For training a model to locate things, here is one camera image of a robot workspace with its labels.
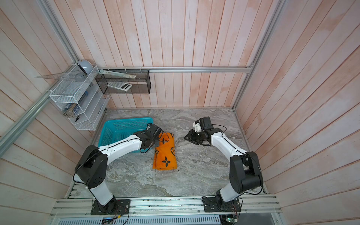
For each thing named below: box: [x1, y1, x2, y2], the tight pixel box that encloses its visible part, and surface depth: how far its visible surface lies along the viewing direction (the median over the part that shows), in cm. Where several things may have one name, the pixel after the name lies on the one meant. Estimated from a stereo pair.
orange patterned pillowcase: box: [152, 132, 178, 171], surface depth 86 cm
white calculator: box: [107, 82, 133, 92], surface depth 100 cm
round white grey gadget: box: [76, 59, 94, 75], surface depth 85 cm
